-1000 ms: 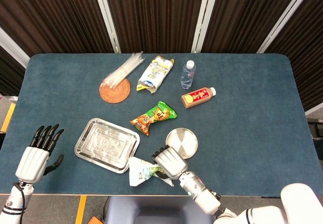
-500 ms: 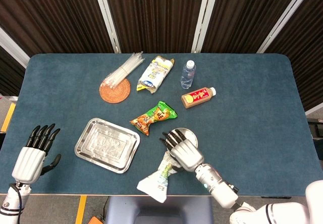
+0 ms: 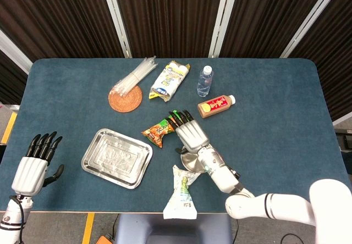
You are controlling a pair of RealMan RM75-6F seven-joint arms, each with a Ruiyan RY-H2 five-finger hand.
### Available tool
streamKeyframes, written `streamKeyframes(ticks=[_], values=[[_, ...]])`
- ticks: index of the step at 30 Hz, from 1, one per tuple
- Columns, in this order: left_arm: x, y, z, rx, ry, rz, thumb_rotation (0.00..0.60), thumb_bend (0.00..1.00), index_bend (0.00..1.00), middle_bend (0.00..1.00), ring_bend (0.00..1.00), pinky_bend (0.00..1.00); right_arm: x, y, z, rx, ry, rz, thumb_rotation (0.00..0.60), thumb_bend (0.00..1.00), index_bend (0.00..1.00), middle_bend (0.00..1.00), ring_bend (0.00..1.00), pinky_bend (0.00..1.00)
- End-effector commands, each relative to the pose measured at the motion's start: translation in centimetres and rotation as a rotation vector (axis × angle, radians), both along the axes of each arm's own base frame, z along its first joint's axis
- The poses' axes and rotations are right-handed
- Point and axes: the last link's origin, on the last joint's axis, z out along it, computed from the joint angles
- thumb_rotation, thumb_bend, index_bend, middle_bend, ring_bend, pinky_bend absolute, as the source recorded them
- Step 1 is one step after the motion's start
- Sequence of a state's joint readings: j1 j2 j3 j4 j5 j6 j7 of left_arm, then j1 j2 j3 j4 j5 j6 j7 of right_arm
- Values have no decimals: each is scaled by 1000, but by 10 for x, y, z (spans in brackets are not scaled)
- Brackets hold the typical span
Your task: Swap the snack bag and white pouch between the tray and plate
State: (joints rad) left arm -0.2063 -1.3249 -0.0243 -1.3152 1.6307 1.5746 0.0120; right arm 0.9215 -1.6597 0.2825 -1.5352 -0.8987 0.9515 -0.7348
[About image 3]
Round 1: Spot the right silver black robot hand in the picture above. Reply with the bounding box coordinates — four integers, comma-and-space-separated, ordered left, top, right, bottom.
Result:
167, 109, 210, 156

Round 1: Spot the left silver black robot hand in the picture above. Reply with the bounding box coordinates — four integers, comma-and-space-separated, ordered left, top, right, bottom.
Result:
11, 131, 65, 197

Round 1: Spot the green orange snack bag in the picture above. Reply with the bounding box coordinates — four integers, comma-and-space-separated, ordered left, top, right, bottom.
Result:
141, 110, 193, 148

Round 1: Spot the white snack bag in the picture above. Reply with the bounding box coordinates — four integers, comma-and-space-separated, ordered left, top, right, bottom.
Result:
162, 164, 201, 220

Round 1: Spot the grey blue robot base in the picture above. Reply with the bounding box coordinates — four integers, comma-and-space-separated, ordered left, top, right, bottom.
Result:
114, 213, 234, 244

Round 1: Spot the round steel plate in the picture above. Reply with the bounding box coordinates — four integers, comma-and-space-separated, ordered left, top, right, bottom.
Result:
180, 145, 210, 175

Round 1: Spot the brown drink bottle red label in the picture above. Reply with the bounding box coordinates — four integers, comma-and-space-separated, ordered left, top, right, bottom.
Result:
197, 95, 237, 119

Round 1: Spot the clear water bottle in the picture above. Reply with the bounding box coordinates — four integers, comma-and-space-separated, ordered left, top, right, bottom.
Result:
196, 65, 215, 98

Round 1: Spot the white yellow cookie package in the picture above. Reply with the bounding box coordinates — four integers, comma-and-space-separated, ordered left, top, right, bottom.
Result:
148, 60, 191, 103

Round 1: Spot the round woven orange coaster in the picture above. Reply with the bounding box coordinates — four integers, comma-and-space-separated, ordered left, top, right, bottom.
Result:
108, 86, 144, 114

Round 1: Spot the blue felt table mat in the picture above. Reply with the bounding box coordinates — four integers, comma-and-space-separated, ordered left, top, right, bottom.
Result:
5, 58, 349, 214

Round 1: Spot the rectangular steel tray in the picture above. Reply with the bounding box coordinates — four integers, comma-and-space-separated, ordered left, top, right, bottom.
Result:
81, 128, 153, 190

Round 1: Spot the bundle of clear straws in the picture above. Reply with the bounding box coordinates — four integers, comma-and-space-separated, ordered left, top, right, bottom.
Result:
109, 56, 159, 99

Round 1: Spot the orange box on floor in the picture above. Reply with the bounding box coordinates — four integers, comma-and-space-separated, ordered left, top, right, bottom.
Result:
95, 235, 116, 244

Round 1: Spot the black equipment beside table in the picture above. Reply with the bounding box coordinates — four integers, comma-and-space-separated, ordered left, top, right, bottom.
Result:
334, 128, 352, 153

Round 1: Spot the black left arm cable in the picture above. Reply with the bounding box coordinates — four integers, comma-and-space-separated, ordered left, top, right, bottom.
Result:
9, 196, 25, 242

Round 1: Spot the white partition post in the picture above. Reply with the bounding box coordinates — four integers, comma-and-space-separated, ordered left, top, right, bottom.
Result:
279, 0, 346, 59
208, 0, 240, 58
0, 29, 33, 74
100, 0, 133, 58

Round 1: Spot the black floor cable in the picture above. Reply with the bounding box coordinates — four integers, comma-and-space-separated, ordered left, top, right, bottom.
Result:
280, 232, 314, 244

